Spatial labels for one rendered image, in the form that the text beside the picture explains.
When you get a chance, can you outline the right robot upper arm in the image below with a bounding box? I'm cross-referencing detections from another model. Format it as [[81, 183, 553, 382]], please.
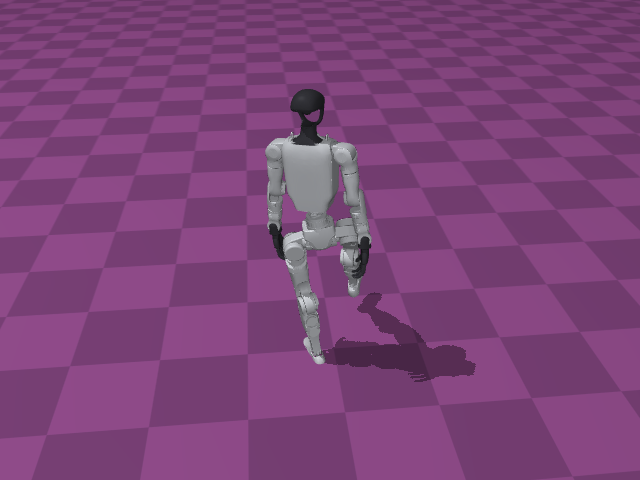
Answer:
[[331, 142, 360, 207]]

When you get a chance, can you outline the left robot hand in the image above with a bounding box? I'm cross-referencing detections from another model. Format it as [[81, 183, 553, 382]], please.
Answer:
[[269, 223, 287, 260]]

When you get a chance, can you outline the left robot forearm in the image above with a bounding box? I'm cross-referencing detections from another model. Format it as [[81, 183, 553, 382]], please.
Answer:
[[267, 182, 283, 231]]

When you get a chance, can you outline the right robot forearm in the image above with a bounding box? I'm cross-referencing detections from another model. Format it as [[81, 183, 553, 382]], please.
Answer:
[[349, 189, 372, 245]]

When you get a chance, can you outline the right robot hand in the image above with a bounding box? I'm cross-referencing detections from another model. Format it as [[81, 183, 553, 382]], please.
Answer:
[[352, 236, 371, 278]]

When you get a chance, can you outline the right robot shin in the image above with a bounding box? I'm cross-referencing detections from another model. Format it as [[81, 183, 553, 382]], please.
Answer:
[[343, 249, 360, 285]]

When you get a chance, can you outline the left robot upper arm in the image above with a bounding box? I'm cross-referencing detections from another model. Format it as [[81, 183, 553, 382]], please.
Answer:
[[265, 138, 286, 196]]

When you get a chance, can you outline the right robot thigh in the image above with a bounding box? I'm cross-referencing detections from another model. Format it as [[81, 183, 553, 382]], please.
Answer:
[[335, 218, 359, 268]]

